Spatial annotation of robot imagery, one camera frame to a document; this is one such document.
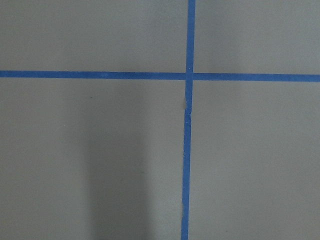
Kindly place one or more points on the blue tape line lengthwise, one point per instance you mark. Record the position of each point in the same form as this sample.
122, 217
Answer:
187, 136

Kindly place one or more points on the blue tape line crosswise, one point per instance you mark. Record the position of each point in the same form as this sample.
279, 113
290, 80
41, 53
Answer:
251, 77

